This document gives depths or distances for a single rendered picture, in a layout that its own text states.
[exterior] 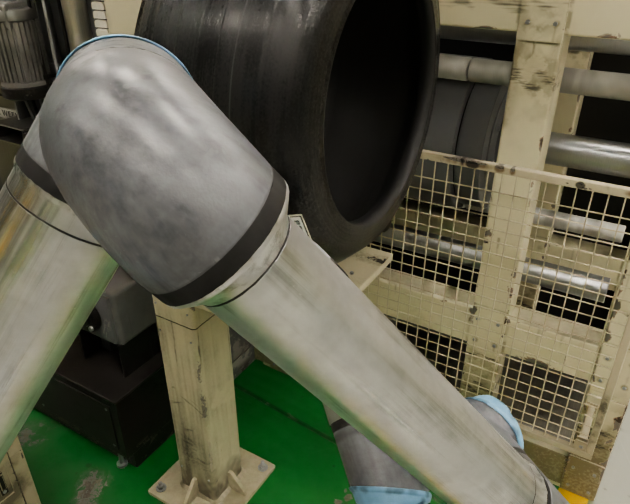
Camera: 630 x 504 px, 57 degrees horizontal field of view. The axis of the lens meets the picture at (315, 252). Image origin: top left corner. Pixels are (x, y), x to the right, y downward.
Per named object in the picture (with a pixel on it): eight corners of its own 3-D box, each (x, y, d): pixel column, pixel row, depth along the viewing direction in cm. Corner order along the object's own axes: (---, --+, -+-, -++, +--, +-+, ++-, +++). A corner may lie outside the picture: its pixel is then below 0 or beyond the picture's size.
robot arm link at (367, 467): (426, 500, 76) (355, 526, 74) (392, 408, 81) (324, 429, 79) (448, 498, 68) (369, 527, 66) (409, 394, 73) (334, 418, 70)
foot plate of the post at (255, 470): (147, 493, 169) (145, 484, 167) (207, 433, 189) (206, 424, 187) (220, 536, 157) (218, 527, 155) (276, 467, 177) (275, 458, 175)
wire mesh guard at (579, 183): (284, 342, 182) (277, 124, 148) (287, 339, 184) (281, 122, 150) (590, 460, 142) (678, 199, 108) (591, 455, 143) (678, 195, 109)
